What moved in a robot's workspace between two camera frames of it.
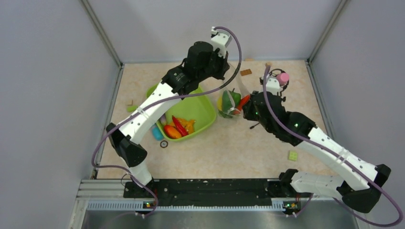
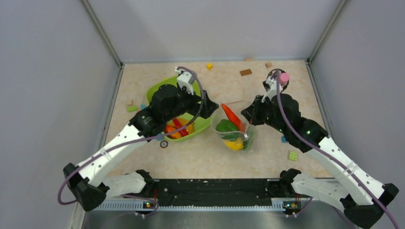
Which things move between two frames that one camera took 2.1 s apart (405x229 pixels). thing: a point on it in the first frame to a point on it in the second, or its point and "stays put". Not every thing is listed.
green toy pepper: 230,99 to 225,125
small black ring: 164,144 stays put
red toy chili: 183,131 stays put
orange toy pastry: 188,124 stays put
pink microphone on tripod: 282,78 stays put
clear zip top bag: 232,98 to 229,124
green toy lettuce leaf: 226,115 to 233,135
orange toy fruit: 172,131 stays put
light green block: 292,155 stays put
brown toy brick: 246,72 stays put
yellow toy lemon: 219,103 to 238,145
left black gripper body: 215,68 to 186,102
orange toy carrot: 242,102 to 234,118
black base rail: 206,192 stays put
